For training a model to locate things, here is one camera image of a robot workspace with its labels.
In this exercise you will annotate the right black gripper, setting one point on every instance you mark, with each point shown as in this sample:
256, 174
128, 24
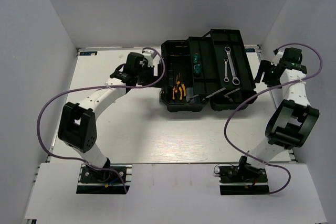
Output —
264, 65

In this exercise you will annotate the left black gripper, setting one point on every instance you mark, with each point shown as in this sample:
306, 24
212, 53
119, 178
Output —
153, 78

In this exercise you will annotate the large silver ratchet wrench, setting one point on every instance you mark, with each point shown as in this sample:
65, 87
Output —
235, 79

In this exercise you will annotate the small silver combination wrench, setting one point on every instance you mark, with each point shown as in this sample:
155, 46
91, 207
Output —
226, 78

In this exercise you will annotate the black plastic toolbox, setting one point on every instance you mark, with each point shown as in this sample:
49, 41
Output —
210, 87

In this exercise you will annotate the yellow long-nose pliers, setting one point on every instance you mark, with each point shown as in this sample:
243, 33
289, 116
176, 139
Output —
182, 90

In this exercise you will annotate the green stubby screwdriver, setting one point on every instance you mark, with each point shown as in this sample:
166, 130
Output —
196, 59
197, 70

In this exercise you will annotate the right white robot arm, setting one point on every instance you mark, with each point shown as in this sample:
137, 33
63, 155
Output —
294, 118

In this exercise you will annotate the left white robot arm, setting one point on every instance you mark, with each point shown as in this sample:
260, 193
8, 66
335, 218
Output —
77, 127

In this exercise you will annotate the blue label sticker right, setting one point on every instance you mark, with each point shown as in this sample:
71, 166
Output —
250, 50

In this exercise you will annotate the blue label sticker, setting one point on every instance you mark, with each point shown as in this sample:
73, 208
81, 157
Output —
250, 50
88, 53

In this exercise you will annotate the clear plastic parts box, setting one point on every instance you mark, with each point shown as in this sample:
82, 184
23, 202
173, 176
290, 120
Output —
189, 94

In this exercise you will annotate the blue label sticker left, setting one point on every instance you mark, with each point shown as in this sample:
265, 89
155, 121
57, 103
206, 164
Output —
88, 53

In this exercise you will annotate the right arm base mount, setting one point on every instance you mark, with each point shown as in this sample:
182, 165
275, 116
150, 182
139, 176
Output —
234, 183

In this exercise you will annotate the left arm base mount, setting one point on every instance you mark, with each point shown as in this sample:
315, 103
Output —
98, 182

